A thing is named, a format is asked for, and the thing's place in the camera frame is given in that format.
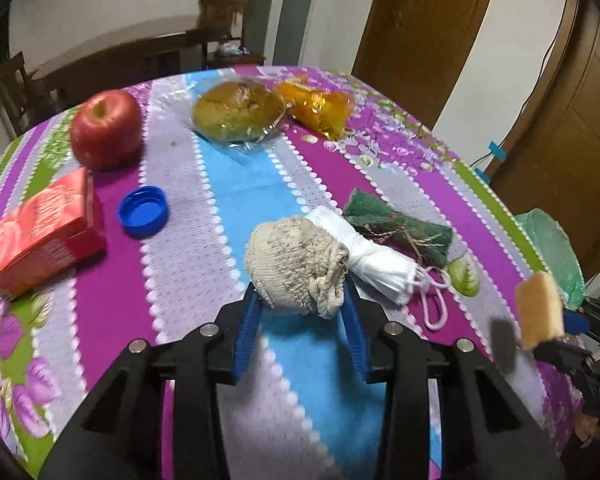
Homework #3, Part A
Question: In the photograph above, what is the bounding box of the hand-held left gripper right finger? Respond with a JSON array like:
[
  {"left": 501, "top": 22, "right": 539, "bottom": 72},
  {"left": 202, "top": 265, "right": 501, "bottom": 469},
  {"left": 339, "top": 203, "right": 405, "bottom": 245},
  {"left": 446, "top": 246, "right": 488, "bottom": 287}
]
[{"left": 342, "top": 280, "right": 567, "bottom": 480}]

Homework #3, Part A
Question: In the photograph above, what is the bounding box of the wooden chair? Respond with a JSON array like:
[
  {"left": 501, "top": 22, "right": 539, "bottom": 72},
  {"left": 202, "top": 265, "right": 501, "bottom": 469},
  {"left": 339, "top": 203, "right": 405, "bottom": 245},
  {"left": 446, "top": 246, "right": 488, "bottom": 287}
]
[
  {"left": 197, "top": 0, "right": 266, "bottom": 69},
  {"left": 0, "top": 51, "right": 46, "bottom": 137}
]

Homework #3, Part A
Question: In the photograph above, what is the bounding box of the yellow sponge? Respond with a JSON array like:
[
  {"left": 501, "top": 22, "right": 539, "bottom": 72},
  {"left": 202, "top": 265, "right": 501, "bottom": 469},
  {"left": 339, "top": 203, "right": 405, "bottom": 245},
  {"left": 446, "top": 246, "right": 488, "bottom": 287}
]
[{"left": 514, "top": 271, "right": 566, "bottom": 351}]

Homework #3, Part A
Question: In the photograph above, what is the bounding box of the dark wooden table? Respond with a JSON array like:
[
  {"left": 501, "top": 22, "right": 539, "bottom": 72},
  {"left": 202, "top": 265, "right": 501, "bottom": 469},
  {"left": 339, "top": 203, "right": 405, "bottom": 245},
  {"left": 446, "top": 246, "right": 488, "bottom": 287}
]
[{"left": 27, "top": 27, "right": 231, "bottom": 111}]

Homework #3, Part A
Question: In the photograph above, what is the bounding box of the red apple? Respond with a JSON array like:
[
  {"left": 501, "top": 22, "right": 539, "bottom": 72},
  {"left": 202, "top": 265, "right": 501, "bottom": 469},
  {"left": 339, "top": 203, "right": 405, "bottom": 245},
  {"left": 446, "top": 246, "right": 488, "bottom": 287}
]
[{"left": 70, "top": 89, "right": 145, "bottom": 171}]

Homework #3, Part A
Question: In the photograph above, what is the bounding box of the brown wooden door with handle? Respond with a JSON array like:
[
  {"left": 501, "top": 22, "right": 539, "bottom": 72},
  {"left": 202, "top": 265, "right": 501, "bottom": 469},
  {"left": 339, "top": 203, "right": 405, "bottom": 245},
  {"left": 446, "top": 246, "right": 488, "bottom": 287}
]
[{"left": 490, "top": 0, "right": 600, "bottom": 282}]

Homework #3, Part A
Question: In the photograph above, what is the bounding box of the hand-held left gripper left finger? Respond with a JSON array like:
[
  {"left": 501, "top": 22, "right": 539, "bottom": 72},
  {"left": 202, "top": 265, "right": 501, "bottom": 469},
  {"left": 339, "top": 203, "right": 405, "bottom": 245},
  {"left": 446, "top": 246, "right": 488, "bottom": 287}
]
[{"left": 40, "top": 282, "right": 262, "bottom": 480}]

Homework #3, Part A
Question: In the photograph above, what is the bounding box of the bread in clear bag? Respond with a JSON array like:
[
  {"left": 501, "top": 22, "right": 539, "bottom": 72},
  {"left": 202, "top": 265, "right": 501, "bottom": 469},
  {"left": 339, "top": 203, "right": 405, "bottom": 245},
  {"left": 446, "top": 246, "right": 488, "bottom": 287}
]
[{"left": 177, "top": 77, "right": 287, "bottom": 152}]

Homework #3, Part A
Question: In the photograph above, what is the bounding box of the black wall cable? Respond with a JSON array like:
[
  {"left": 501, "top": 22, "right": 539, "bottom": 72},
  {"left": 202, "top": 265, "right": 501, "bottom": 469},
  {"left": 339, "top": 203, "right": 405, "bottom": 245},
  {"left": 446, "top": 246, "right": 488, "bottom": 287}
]
[{"left": 467, "top": 10, "right": 572, "bottom": 169}]

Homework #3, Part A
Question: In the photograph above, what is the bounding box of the white rolled face mask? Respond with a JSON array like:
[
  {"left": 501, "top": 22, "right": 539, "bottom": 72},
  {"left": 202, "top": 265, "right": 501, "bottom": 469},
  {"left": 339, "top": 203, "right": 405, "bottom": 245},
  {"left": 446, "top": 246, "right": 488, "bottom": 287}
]
[{"left": 305, "top": 205, "right": 452, "bottom": 331}]

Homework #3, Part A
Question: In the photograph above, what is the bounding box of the green scouring pad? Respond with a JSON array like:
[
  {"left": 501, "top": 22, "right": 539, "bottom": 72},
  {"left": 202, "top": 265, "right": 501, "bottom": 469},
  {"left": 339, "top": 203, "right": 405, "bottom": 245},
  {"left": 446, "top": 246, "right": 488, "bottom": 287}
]
[{"left": 342, "top": 187, "right": 456, "bottom": 266}]

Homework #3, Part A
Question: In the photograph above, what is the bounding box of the orange plastic wrapper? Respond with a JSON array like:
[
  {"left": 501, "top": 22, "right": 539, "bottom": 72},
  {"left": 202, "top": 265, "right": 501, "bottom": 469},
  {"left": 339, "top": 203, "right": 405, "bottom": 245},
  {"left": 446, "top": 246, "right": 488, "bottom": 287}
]
[{"left": 275, "top": 72, "right": 356, "bottom": 141}]

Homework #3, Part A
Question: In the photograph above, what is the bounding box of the floral striped tablecloth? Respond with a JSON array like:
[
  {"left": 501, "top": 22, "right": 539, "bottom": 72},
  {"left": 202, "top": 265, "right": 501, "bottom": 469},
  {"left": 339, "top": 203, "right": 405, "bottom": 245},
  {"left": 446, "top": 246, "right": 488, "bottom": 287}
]
[{"left": 0, "top": 64, "right": 581, "bottom": 480}]

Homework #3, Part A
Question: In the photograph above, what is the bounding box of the blue bottle cap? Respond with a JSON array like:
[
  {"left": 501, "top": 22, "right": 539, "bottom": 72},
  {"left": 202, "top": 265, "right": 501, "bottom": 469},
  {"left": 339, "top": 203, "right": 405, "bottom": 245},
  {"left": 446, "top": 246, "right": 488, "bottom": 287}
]
[{"left": 117, "top": 185, "right": 171, "bottom": 239}]

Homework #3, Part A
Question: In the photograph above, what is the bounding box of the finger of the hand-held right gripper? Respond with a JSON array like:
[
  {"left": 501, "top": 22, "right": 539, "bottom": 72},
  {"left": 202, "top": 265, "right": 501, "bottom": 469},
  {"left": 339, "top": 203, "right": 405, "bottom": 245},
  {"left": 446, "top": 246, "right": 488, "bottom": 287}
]
[
  {"left": 534, "top": 337, "right": 600, "bottom": 392},
  {"left": 561, "top": 297, "right": 600, "bottom": 347}
]

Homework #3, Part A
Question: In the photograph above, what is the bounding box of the beige knitted glove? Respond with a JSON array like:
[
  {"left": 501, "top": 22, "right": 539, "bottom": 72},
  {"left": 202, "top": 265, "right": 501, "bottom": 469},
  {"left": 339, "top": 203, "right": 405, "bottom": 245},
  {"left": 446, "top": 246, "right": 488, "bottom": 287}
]
[{"left": 244, "top": 215, "right": 351, "bottom": 319}]

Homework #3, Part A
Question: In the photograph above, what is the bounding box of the red carton box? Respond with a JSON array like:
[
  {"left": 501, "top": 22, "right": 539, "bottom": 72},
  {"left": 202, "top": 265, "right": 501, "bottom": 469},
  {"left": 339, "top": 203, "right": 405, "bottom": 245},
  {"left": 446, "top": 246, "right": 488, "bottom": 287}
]
[{"left": 0, "top": 167, "right": 107, "bottom": 297}]

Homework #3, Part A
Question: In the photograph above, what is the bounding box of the frosted glass door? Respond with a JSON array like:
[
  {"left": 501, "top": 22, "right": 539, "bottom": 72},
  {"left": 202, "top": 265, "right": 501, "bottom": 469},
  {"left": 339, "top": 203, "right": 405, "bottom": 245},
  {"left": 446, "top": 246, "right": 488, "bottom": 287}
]
[{"left": 245, "top": 0, "right": 327, "bottom": 69}]

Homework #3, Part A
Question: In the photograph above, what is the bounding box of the bin with green plastic bag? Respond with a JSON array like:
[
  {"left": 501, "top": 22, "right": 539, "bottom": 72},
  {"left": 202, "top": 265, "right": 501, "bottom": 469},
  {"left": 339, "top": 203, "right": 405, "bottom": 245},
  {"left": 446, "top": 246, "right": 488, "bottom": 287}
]
[{"left": 512, "top": 209, "right": 587, "bottom": 311}]

